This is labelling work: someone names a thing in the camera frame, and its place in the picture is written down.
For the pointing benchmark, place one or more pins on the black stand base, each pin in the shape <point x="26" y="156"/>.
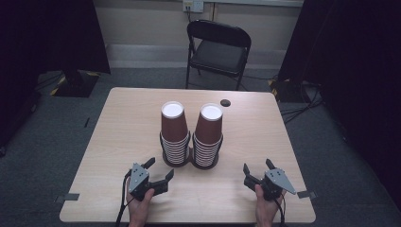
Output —
<point x="285" y="91"/>
<point x="75" y="85"/>

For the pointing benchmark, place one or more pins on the white wall outlet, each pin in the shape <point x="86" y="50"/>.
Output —
<point x="193" y="5"/>

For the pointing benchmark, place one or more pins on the black curtain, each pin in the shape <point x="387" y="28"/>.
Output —
<point x="47" y="41"/>
<point x="356" y="63"/>

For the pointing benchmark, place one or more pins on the stack of brown paper cups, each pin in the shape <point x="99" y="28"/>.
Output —
<point x="208" y="130"/>
<point x="174" y="126"/>

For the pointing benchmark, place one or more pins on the person's right hand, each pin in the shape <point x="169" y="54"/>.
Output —
<point x="266" y="211"/>

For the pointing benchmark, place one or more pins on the person's left hand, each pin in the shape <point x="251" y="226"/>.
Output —
<point x="138" y="211"/>

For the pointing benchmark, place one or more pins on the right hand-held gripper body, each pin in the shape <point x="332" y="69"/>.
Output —
<point x="277" y="179"/>

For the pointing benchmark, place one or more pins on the black round table grommet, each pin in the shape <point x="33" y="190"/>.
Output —
<point x="225" y="102"/>

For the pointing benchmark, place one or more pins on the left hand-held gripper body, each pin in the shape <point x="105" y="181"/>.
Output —
<point x="138" y="179"/>

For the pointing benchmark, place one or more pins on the grey tape strip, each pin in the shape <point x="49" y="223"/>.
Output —
<point x="306" y="194"/>
<point x="67" y="197"/>

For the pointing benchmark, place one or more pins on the black folding chair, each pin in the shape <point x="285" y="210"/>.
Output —
<point x="217" y="55"/>

